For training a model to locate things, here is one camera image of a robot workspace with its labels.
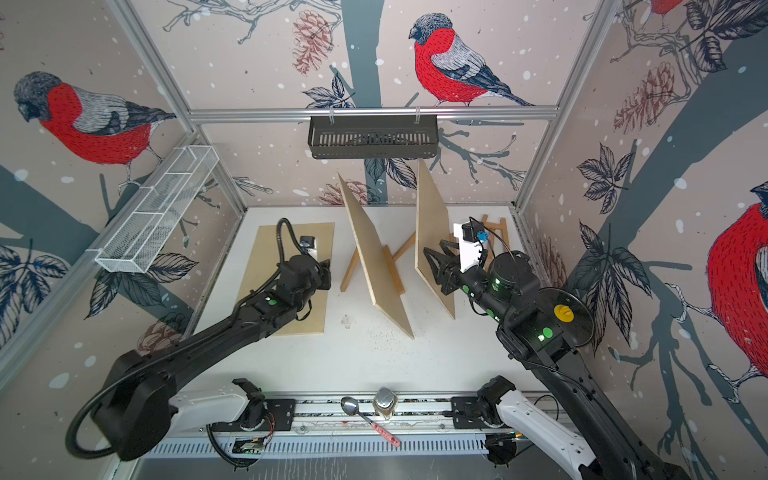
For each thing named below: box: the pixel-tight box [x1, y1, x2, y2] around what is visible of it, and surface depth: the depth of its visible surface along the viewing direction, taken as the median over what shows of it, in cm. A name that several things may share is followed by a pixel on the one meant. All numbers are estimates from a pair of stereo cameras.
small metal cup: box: [373, 386, 398, 420], surface depth 68 cm
